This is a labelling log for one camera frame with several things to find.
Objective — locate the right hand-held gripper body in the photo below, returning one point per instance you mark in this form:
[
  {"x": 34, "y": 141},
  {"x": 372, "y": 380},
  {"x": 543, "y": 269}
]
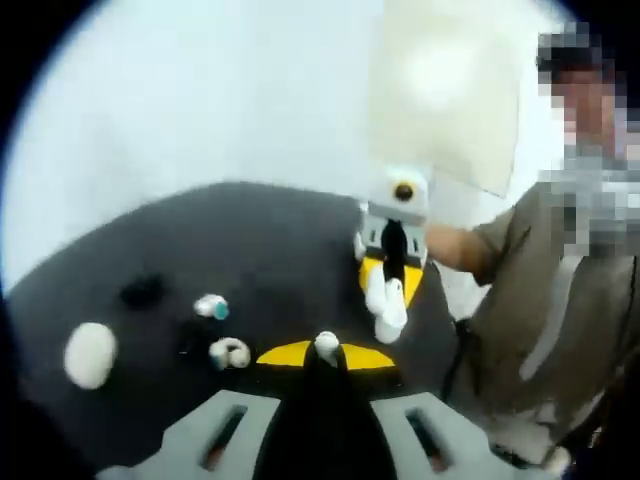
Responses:
[{"x": 390, "y": 197}]

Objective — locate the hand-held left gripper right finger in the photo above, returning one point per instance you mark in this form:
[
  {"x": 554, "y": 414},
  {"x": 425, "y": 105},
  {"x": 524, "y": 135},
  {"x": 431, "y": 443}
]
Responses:
[{"x": 450, "y": 440}]

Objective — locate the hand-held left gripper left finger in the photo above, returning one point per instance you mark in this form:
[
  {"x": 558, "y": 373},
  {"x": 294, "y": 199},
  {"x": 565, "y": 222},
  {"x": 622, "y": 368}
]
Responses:
[{"x": 190, "y": 440}]

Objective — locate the white square charging case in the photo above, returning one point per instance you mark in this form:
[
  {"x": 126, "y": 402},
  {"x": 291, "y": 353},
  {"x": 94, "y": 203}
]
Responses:
[{"x": 390, "y": 320}]

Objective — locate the white clip earphone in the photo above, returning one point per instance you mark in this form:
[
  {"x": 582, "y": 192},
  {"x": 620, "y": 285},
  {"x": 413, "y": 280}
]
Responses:
[{"x": 237, "y": 355}]

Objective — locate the white stem earphone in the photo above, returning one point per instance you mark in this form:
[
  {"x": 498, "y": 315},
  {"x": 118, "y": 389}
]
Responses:
[{"x": 326, "y": 342}]

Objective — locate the white oval charging case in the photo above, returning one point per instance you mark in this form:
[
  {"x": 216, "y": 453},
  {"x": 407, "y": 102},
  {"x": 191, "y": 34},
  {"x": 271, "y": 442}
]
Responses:
[{"x": 90, "y": 355}]

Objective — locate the blue white earphone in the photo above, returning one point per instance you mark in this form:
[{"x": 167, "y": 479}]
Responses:
[{"x": 210, "y": 306}]

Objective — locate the beige panel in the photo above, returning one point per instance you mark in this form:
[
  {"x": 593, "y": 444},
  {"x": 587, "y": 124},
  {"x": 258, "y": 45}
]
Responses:
[{"x": 440, "y": 125}]

